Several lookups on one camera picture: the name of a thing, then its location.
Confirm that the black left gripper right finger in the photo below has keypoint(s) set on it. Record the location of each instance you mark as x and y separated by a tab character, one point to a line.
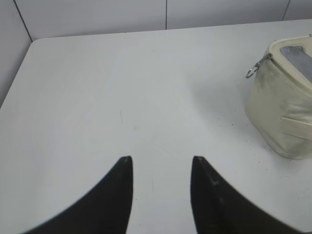
218	208

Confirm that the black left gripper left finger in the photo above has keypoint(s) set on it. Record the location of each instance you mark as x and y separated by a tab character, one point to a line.
105	209

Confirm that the cream canvas zipper bag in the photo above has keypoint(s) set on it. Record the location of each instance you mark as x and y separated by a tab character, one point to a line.
280	100

